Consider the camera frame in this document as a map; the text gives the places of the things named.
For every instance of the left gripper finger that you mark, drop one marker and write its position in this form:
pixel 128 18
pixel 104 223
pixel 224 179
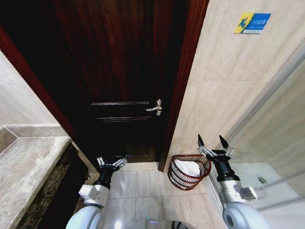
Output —
pixel 119 162
pixel 101 162

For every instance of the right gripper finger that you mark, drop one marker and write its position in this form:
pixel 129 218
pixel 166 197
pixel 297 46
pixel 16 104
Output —
pixel 202 147
pixel 226 148

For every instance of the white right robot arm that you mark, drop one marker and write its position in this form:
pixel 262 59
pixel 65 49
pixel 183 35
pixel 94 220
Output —
pixel 234 205

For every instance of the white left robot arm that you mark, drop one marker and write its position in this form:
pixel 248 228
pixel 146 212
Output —
pixel 88 210

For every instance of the white towel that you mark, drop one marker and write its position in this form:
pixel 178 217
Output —
pixel 187 168

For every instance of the brown woven hamper basket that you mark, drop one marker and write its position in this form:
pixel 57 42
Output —
pixel 188 181

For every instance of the round metal shower drain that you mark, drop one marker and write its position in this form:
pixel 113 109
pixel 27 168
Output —
pixel 262 179

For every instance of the glass shower partition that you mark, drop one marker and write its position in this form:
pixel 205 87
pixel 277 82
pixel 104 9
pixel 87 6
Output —
pixel 269 133

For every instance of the dark vanity cabinet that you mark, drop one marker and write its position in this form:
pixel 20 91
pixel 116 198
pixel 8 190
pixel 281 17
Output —
pixel 54 190

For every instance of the beige marble counter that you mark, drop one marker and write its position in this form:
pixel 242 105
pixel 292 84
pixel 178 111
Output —
pixel 26 167

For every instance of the dark wooden door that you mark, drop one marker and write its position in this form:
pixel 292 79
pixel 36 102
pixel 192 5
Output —
pixel 112 59

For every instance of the blue yellow caution sign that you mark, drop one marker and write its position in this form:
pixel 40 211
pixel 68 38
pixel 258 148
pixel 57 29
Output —
pixel 252 23

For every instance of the reddish wooden door frame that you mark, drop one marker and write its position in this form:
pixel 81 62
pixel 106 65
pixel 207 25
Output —
pixel 183 71

